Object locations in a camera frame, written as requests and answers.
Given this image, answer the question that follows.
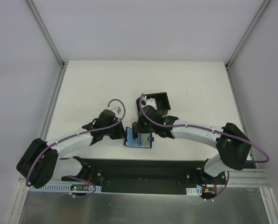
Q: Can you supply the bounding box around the blue leather card holder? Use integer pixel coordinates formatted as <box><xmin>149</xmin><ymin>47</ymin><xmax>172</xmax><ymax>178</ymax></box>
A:
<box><xmin>123</xmin><ymin>127</ymin><xmax>154</xmax><ymax>148</ymax></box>

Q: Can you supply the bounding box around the black card tray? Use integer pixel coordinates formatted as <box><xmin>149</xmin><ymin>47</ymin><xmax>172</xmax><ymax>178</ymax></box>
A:
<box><xmin>142</xmin><ymin>92</ymin><xmax>171</xmax><ymax>116</ymax></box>

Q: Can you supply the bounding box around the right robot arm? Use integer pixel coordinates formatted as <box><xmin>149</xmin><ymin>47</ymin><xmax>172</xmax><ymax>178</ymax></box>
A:
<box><xmin>135</xmin><ymin>105</ymin><xmax>251</xmax><ymax>185</ymax></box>

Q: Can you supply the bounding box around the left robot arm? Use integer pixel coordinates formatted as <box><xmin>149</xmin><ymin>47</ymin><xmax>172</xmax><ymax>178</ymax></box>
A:
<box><xmin>16</xmin><ymin>107</ymin><xmax>126</xmax><ymax>189</ymax></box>

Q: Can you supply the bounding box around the white card stack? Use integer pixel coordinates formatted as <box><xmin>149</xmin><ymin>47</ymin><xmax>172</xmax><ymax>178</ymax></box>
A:
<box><xmin>142</xmin><ymin>98</ymin><xmax>157</xmax><ymax>110</ymax></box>

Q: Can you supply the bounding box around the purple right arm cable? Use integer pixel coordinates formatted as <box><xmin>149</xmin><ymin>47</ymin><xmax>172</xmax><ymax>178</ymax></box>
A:
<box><xmin>138</xmin><ymin>93</ymin><xmax>270</xmax><ymax>205</ymax></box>

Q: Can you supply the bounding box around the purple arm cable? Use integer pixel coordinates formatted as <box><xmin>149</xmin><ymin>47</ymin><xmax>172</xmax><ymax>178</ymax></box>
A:
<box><xmin>25</xmin><ymin>99</ymin><xmax>127</xmax><ymax>207</ymax></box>
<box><xmin>138</xmin><ymin>93</ymin><xmax>270</xmax><ymax>205</ymax></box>

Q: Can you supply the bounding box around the right white cable duct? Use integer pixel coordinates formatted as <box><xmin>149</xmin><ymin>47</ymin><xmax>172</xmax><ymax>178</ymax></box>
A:
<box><xmin>185</xmin><ymin>187</ymin><xmax>202</xmax><ymax>196</ymax></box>

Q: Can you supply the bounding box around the white cable duct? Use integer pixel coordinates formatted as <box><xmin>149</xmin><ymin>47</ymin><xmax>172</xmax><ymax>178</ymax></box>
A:
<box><xmin>29</xmin><ymin>183</ymin><xmax>102</xmax><ymax>193</ymax></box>
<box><xmin>185</xmin><ymin>187</ymin><xmax>202</xmax><ymax>196</ymax></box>

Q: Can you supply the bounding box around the left white cable duct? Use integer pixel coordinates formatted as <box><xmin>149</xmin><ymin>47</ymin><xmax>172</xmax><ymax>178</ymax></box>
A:
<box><xmin>29</xmin><ymin>183</ymin><xmax>102</xmax><ymax>193</ymax></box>

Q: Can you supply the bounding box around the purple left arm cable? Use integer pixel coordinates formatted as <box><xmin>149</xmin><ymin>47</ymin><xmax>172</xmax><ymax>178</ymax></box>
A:
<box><xmin>25</xmin><ymin>99</ymin><xmax>127</xmax><ymax>207</ymax></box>

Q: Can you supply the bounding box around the aluminium front rail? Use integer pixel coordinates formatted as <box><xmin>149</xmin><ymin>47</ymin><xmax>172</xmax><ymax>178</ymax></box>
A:
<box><xmin>18</xmin><ymin>163</ymin><xmax>272</xmax><ymax>187</ymax></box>

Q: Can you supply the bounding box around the left aluminium frame post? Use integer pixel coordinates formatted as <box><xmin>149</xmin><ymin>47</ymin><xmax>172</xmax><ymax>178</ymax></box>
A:
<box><xmin>24</xmin><ymin>0</ymin><xmax>65</xmax><ymax>68</ymax></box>

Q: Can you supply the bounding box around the aluminium frame post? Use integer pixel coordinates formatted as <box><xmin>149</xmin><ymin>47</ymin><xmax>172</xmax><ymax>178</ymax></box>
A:
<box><xmin>24</xmin><ymin>0</ymin><xmax>65</xmax><ymax>68</ymax></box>
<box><xmin>225</xmin><ymin>0</ymin><xmax>272</xmax><ymax>70</ymax></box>

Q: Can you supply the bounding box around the right aluminium frame post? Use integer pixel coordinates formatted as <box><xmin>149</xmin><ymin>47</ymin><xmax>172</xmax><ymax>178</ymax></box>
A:
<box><xmin>225</xmin><ymin>0</ymin><xmax>272</xmax><ymax>70</ymax></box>

